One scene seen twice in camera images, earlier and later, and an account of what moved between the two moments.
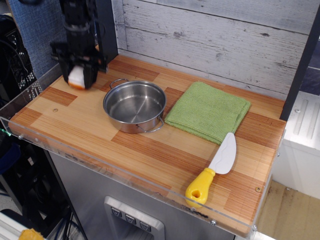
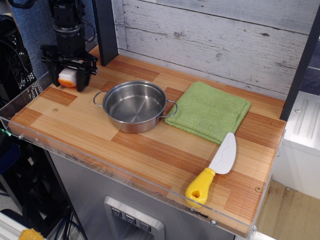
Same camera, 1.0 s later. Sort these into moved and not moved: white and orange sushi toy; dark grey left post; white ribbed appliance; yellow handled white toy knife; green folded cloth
Moved: white and orange sushi toy
Not moved: yellow handled white toy knife; dark grey left post; green folded cloth; white ribbed appliance
